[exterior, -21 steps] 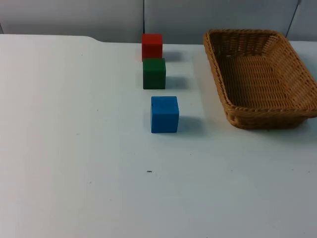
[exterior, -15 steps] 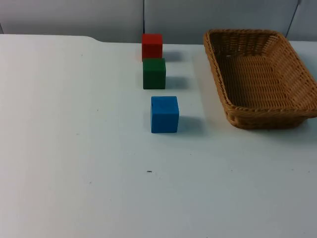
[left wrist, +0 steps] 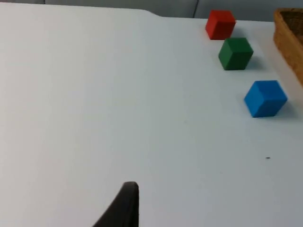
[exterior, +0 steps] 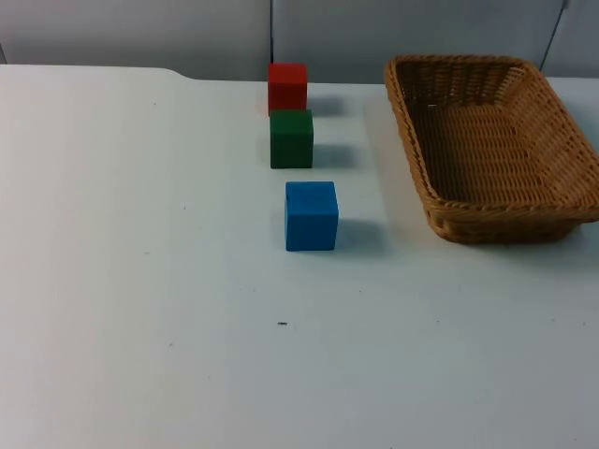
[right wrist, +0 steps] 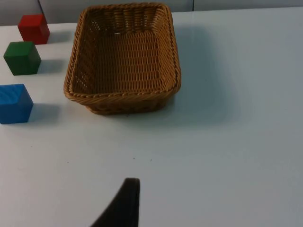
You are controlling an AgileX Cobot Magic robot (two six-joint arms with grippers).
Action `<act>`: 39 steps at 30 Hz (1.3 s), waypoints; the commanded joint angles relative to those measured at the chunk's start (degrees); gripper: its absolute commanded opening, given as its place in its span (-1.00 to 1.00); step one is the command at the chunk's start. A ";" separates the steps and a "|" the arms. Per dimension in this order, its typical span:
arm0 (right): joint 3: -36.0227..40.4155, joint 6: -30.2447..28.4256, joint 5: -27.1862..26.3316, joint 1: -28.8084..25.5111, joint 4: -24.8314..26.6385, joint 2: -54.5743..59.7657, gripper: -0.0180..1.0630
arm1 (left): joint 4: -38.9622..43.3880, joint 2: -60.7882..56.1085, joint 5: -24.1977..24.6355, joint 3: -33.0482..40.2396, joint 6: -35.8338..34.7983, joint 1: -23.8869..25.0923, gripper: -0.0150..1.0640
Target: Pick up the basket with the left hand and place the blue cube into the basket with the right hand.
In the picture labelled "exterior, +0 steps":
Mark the blue cube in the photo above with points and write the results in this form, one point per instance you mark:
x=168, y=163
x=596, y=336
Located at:
x=311, y=220

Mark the green cube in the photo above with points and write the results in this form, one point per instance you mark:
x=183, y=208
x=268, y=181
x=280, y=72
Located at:
x=291, y=140

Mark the red cube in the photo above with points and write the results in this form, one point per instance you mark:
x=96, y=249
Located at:
x=287, y=89

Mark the pale brown wicker basket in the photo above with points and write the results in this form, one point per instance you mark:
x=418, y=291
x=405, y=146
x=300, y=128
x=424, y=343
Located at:
x=491, y=149

